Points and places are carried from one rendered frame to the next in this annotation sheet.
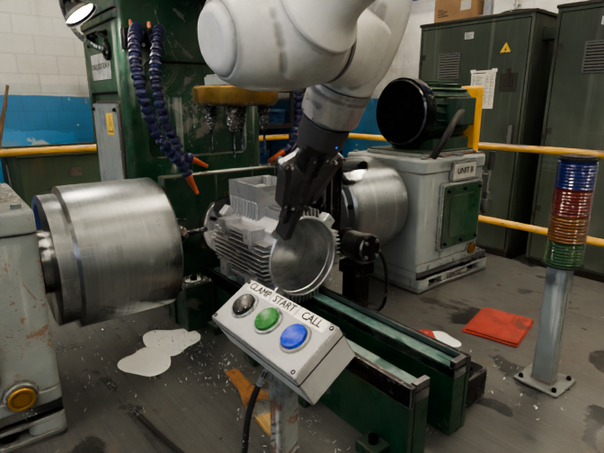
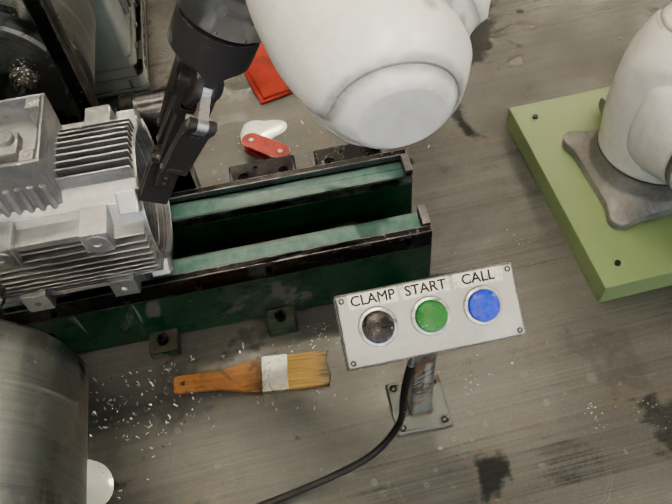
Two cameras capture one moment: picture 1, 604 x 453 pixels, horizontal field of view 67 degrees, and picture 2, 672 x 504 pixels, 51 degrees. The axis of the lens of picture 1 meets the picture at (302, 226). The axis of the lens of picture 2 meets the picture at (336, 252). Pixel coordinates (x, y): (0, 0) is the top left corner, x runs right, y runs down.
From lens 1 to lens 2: 0.60 m
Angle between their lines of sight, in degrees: 59
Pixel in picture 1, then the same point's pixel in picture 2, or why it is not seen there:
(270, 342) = (463, 329)
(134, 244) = (56, 419)
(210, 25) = (409, 103)
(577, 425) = (450, 125)
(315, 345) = (510, 294)
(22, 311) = not seen: outside the picture
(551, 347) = not seen: hidden behind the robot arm
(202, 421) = (255, 450)
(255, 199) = (37, 181)
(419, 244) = (118, 24)
